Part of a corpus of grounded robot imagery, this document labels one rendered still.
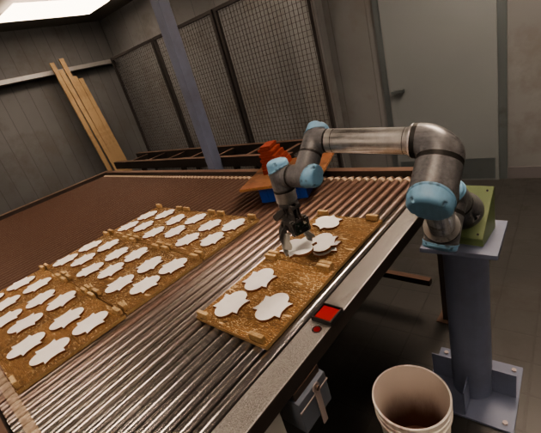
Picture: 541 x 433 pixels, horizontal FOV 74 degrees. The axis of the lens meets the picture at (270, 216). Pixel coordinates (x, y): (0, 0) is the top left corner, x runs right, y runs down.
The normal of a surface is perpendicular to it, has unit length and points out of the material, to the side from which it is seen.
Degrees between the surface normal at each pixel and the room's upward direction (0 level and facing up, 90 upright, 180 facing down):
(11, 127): 90
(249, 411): 0
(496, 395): 0
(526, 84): 90
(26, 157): 90
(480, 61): 90
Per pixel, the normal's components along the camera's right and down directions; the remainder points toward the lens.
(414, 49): -0.58, 0.47
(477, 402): -0.26, -0.88
